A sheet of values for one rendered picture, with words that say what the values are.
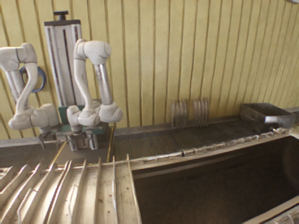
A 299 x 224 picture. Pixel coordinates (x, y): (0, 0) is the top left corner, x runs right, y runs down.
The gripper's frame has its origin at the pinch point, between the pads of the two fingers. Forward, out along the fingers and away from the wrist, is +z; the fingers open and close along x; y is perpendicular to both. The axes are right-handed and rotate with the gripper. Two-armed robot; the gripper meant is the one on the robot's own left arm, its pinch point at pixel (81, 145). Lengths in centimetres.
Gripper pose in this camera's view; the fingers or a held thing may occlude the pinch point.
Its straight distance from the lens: 143.3
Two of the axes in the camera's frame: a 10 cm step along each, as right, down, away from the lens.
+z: 0.0, 9.2, 3.8
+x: 9.9, -0.6, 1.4
